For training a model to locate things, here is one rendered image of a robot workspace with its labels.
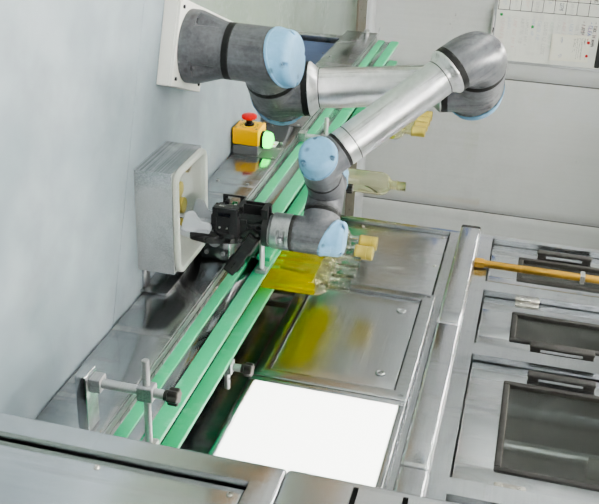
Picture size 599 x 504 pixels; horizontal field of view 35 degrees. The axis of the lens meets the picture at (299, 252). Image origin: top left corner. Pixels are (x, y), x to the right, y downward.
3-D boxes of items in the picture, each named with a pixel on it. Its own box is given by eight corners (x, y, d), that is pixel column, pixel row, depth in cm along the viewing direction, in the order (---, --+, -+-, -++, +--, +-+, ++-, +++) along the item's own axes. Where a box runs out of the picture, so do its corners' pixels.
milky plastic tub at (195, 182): (140, 270, 194) (180, 277, 193) (135, 169, 184) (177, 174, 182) (171, 235, 210) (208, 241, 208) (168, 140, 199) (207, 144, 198)
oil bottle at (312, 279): (236, 284, 220) (326, 298, 216) (236, 263, 218) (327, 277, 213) (244, 273, 225) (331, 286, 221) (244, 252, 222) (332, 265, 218)
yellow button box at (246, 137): (230, 153, 244) (258, 156, 243) (230, 125, 241) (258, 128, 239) (238, 144, 250) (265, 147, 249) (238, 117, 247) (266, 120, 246)
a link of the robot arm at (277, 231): (295, 241, 198) (285, 258, 191) (274, 238, 199) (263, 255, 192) (296, 208, 194) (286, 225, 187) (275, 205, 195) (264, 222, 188)
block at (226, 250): (199, 258, 212) (229, 263, 210) (199, 220, 207) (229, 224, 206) (205, 251, 215) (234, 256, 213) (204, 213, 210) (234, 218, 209)
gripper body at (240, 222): (220, 192, 197) (276, 199, 194) (221, 229, 201) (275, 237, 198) (208, 207, 190) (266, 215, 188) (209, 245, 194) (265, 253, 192)
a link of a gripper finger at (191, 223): (169, 204, 195) (213, 207, 194) (170, 230, 198) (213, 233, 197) (165, 211, 192) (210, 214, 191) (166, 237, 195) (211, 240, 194)
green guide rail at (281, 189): (235, 227, 211) (270, 232, 209) (236, 223, 211) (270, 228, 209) (378, 42, 363) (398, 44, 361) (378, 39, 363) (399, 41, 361)
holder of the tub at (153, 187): (139, 292, 197) (174, 298, 195) (133, 169, 185) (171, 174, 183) (170, 257, 212) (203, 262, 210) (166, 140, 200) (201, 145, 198)
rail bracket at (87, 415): (47, 435, 157) (175, 461, 152) (38, 349, 149) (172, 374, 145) (61, 418, 161) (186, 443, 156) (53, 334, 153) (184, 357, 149)
